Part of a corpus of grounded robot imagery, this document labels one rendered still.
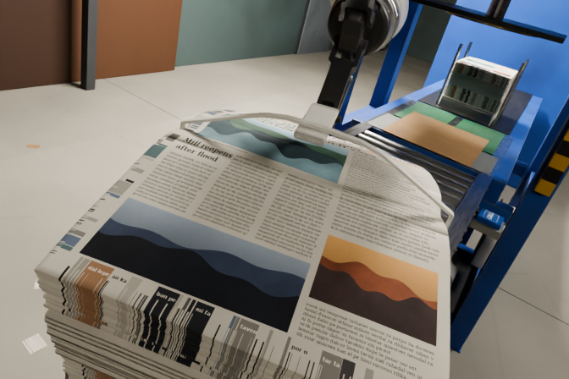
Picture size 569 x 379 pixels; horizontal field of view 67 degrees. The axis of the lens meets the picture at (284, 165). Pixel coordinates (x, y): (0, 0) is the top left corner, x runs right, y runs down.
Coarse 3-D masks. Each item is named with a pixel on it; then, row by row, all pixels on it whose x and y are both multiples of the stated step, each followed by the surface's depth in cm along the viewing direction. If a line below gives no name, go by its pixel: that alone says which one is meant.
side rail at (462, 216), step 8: (480, 176) 157; (488, 176) 159; (472, 184) 149; (480, 184) 150; (488, 184) 152; (472, 192) 143; (480, 192) 144; (464, 200) 135; (472, 200) 137; (480, 200) 138; (456, 208) 130; (464, 208) 131; (472, 208) 132; (456, 216) 125; (464, 216) 126; (472, 216) 128; (456, 224) 120; (464, 224) 121; (448, 232) 116; (456, 232) 117; (464, 232) 118; (456, 240) 113
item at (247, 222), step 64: (128, 192) 35; (192, 192) 36; (256, 192) 38; (320, 192) 39; (64, 256) 30; (128, 256) 30; (192, 256) 31; (256, 256) 32; (320, 256) 33; (384, 256) 34; (448, 256) 36; (64, 320) 32; (128, 320) 29; (192, 320) 28; (256, 320) 28; (320, 320) 29; (384, 320) 30; (448, 320) 31
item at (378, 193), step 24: (192, 144) 41; (216, 144) 42; (240, 144) 44; (264, 144) 45; (288, 144) 47; (264, 168) 40; (288, 168) 42; (312, 168) 43; (336, 168) 45; (360, 168) 47; (336, 192) 40; (360, 192) 41; (384, 192) 43; (408, 192) 44; (432, 192) 46; (408, 216) 39; (432, 216) 41
